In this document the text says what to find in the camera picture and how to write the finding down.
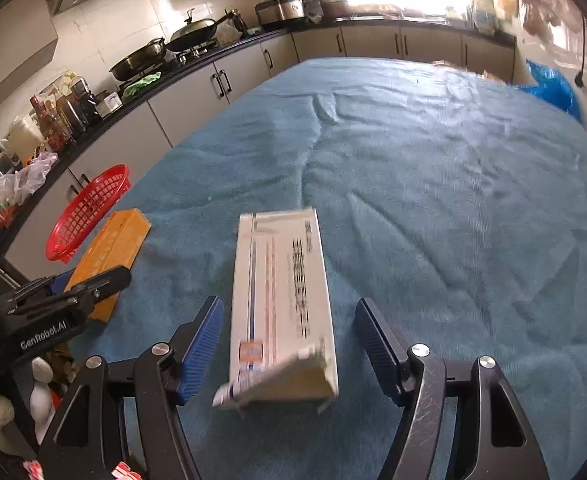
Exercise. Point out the red label sauce bottle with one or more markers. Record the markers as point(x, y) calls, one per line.
point(48, 125)

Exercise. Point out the brown pot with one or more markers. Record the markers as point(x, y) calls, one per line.
point(333, 6)

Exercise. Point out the gas stove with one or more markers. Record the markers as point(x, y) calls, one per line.
point(193, 52)

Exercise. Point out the green cloth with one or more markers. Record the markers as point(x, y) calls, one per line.
point(141, 85)

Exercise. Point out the lidded black wok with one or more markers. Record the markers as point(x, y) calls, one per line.
point(198, 32)

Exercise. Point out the plastic bag with groceries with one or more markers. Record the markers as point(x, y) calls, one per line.
point(3, 192)

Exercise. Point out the steel electric cooker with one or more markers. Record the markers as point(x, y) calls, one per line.
point(281, 10)

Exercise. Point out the blue tablecloth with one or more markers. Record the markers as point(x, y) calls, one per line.
point(423, 185)

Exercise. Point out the clear plastic bag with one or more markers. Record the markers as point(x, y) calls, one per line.
point(35, 172)

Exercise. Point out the orange cardboard box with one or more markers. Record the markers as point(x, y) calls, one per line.
point(118, 240)

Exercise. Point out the small white box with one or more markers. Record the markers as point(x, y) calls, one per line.
point(109, 104)

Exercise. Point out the dark oil bottle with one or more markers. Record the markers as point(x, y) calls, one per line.
point(68, 112)

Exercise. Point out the blue plastic bag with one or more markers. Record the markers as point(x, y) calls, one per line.
point(553, 90)

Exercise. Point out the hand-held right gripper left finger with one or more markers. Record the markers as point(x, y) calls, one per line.
point(203, 345)

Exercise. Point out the black frying pan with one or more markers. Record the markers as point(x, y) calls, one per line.
point(138, 60)

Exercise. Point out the red plastic mesh basket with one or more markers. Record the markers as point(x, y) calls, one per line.
point(73, 225)

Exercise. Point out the white cardboard box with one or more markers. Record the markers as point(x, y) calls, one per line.
point(283, 285)

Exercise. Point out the large grey wall cabinet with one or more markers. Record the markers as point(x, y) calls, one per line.
point(13, 40)

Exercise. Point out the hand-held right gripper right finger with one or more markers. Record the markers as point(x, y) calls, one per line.
point(376, 350)

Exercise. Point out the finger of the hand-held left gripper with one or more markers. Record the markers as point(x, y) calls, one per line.
point(60, 280)
point(108, 280)

